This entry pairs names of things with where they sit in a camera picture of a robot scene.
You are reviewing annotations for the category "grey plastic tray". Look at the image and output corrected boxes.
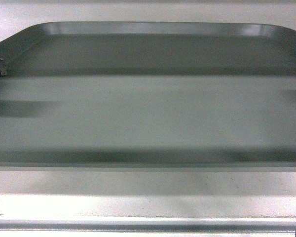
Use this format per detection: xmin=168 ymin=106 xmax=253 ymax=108
xmin=0 ymin=22 xmax=296 ymax=168

